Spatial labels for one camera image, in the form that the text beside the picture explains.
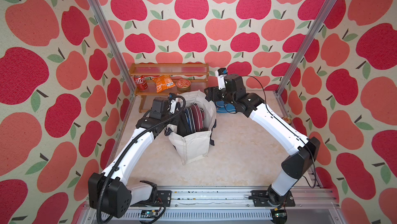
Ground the left aluminium frame post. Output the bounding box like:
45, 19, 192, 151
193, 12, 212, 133
87, 0, 136, 96

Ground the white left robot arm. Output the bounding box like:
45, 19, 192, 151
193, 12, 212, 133
88, 94, 186, 224

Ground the red soda can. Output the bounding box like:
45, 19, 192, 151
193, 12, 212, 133
133, 75, 148, 91

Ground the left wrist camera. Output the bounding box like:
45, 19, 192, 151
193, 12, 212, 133
167, 93, 178, 114

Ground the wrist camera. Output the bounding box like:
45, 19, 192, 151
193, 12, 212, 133
167, 93, 178, 114
215, 68, 227, 90

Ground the wooden two-tier shelf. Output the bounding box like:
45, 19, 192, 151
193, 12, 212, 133
128, 63, 211, 113

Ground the small green labelled bottle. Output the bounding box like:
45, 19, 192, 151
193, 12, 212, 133
282, 116, 292, 125

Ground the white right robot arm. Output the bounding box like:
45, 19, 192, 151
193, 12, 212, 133
205, 68, 320, 207

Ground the aluminium frame post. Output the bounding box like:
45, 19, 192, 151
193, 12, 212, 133
87, 0, 136, 96
275, 0, 337, 99

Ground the black paddle case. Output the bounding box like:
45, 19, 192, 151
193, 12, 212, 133
177, 110, 191, 137

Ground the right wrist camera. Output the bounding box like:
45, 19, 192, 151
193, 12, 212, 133
215, 68, 227, 90

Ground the light blue paddle case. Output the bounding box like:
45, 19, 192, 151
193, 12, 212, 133
215, 101, 237, 114

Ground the round gold red tin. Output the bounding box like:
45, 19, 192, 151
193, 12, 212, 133
176, 79, 191, 93

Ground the orange snack bag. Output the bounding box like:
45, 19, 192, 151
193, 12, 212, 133
153, 75, 175, 93

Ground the maroon paddle case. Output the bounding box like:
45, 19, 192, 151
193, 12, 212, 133
190, 104, 205, 132

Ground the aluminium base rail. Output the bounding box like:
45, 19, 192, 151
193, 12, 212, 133
110, 186, 347, 224

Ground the right aluminium frame post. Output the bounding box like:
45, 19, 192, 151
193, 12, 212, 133
275, 0, 337, 99

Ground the white canvas tote bag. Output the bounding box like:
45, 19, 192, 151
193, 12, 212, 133
164, 90, 216, 165

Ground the dark blue paddle case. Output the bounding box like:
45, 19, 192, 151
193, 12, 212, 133
185, 107, 196, 134

